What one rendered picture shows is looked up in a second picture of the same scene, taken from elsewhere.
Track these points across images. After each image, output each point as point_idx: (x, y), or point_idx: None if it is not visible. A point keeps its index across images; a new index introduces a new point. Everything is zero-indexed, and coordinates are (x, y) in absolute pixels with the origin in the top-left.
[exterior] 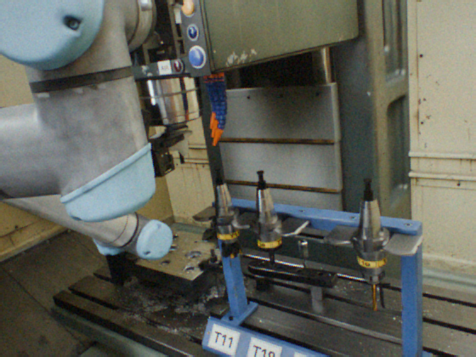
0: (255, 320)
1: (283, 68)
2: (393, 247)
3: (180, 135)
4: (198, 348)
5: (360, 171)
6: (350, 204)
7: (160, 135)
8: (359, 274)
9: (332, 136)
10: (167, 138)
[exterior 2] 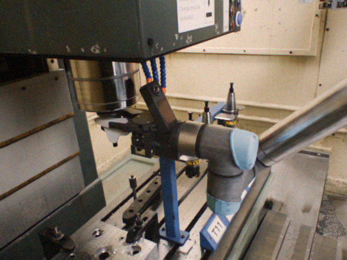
0: (182, 226)
1: (4, 63)
2: (240, 108)
3: (137, 108)
4: (213, 255)
5: (81, 131)
6: (79, 160)
7: (120, 117)
8: (139, 182)
9: (72, 110)
10: (140, 113)
